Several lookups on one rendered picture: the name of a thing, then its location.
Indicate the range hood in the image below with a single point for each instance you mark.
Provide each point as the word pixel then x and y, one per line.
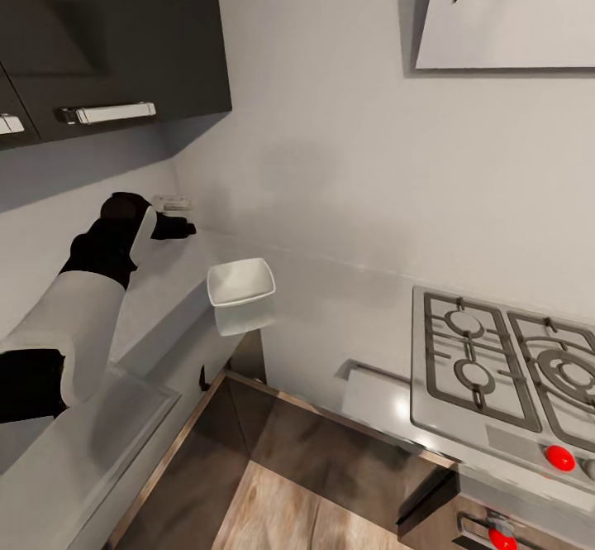
pixel 508 34

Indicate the bowl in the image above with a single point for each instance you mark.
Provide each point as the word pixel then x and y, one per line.
pixel 236 283

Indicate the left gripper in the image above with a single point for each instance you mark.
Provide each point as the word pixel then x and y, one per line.
pixel 175 228

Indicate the cabinet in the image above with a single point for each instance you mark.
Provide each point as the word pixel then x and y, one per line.
pixel 72 68

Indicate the burner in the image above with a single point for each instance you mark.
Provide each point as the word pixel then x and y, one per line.
pixel 517 384

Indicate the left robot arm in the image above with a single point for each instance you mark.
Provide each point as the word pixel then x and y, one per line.
pixel 56 357

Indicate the drop in sink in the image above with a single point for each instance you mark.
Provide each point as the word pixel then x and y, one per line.
pixel 50 493

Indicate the oven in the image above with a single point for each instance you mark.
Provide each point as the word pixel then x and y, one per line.
pixel 460 513

